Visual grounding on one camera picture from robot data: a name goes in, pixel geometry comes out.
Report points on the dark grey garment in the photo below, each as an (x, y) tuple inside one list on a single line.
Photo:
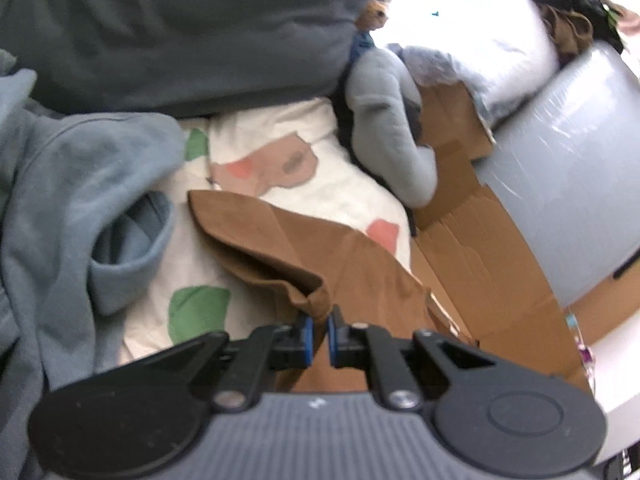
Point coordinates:
[(183, 58)]

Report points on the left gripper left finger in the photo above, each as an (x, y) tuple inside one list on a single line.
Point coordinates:
[(231, 374)]

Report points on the grey neck pillow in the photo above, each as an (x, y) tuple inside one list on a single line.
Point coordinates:
[(387, 105)]

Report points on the white patterned bed sheet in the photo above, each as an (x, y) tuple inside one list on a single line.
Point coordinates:
[(287, 155)]

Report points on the small brown plush toy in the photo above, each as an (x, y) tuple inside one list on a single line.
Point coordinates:
[(373, 16)]

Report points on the brown cardboard sheet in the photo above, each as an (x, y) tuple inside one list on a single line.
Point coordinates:
[(488, 289)]

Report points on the brown t-shirt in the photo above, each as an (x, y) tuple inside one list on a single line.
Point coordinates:
[(311, 265)]

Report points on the light blue hoodie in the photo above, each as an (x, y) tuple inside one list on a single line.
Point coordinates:
[(83, 232)]

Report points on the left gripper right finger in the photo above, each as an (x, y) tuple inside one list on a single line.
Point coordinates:
[(394, 366)]

